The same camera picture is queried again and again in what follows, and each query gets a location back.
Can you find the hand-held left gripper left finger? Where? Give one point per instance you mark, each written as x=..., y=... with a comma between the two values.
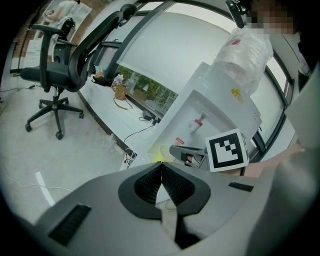
x=105, y=200

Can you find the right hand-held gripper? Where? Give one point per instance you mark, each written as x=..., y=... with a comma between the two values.
x=226, y=150

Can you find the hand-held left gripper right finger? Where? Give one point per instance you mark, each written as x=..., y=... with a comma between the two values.
x=220, y=200

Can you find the pale yellow cup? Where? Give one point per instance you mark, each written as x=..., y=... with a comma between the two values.
x=166, y=151

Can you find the person's right forearm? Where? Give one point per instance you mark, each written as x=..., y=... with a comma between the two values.
x=270, y=162

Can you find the black power adapter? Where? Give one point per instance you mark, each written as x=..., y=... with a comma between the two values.
x=148, y=116

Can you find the white water dispenser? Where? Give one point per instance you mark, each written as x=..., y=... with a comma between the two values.
x=225, y=110

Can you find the white tape strip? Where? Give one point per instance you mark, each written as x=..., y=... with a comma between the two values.
x=45, y=187

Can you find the brown handbag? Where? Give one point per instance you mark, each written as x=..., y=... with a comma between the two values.
x=121, y=93

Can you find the clear packet of items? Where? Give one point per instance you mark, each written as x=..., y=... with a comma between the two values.
x=117, y=80

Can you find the clear water bottle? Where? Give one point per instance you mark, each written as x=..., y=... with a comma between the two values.
x=242, y=57

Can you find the black bag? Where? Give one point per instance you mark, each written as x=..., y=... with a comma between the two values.
x=101, y=80

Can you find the colourful small toy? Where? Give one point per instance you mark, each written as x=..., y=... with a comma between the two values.
x=99, y=72

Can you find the black office chair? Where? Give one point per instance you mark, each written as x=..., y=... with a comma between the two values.
x=62, y=72

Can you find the white and black chair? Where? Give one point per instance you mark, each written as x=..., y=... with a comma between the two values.
x=62, y=37

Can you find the black head-mounted camera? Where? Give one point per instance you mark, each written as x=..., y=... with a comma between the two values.
x=236, y=12

